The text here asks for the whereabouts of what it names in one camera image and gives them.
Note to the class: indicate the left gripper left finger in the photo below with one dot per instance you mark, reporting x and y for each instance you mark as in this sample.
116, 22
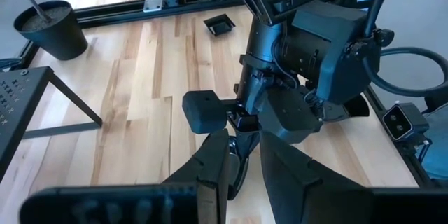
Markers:
211, 168

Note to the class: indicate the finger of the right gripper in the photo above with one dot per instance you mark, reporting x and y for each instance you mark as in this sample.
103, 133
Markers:
252, 123
237, 122

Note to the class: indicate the black perforated metal shelf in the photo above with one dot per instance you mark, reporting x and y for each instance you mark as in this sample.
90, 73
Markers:
17, 105

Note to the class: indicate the table-level camera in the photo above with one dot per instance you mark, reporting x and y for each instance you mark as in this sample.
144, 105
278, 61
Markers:
399, 124

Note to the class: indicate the blue fabric object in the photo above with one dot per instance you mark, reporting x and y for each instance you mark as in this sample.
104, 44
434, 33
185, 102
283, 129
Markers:
437, 147

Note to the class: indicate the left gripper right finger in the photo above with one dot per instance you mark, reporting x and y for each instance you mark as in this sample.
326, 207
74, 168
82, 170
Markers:
290, 189

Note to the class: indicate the green potted plant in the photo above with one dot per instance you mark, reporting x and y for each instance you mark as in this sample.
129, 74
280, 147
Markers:
52, 38

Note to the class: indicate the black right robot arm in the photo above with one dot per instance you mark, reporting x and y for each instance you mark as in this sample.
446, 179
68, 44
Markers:
332, 52

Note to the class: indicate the small black square plate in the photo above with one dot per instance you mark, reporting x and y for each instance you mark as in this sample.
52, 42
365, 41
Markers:
220, 25

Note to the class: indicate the black aluminium rig frame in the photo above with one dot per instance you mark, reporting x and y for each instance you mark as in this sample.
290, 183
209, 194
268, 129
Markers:
115, 10

